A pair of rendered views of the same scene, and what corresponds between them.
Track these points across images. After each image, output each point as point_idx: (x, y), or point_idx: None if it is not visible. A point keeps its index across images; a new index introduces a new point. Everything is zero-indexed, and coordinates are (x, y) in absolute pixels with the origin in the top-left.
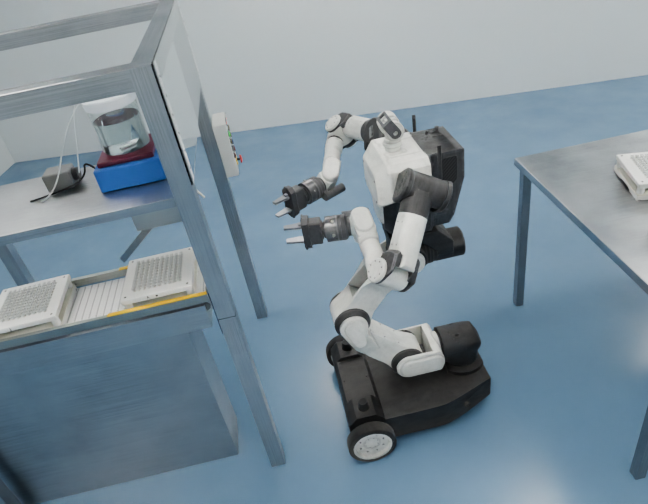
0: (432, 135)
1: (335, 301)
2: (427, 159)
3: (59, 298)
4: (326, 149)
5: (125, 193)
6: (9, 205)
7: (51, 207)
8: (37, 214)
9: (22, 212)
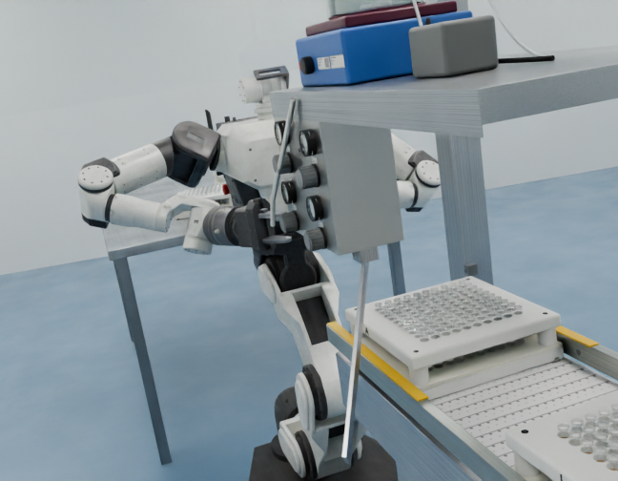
0: (240, 119)
1: (328, 374)
2: None
3: (617, 391)
4: (137, 204)
5: None
6: (587, 60)
7: (557, 56)
8: (595, 52)
9: (603, 53)
